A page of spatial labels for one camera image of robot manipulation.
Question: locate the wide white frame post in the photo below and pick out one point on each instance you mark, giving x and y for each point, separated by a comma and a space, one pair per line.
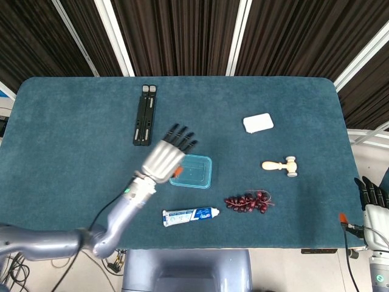
115, 39

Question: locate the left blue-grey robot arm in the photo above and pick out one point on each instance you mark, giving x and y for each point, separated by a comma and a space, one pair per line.
45, 243

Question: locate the thin grey frame post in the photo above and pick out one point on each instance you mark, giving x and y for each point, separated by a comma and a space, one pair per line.
76, 39

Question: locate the teal plastic container lid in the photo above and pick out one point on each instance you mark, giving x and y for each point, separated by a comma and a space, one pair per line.
196, 171

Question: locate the white frame rail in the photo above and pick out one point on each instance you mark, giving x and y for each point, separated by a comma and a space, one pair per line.
367, 138

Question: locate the dark brown curtain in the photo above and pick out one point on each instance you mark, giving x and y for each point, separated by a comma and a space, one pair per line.
182, 36

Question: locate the black metal bracket plate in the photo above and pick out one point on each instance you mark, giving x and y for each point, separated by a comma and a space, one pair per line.
319, 251

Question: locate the black floor plug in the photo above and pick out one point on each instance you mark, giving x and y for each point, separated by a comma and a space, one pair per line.
115, 266

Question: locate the blue-green table cloth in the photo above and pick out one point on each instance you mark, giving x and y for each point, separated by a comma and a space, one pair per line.
76, 121

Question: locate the black folding stand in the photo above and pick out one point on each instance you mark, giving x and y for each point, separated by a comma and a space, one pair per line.
145, 115

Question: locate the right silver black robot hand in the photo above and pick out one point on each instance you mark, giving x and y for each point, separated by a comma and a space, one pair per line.
378, 225

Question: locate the red grape bunch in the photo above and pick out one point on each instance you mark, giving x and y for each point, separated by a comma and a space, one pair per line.
246, 203

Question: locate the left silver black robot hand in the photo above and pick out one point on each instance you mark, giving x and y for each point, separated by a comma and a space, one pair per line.
164, 159

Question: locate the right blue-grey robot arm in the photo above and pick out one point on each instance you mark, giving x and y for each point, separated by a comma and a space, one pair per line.
380, 270

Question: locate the wooden toy hammer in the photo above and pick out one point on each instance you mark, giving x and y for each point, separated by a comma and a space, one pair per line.
275, 166

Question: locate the blue-grey robot torso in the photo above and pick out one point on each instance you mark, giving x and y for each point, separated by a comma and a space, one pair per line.
185, 270

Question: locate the white blue toothpaste tube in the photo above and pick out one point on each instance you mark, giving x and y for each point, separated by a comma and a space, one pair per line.
188, 216

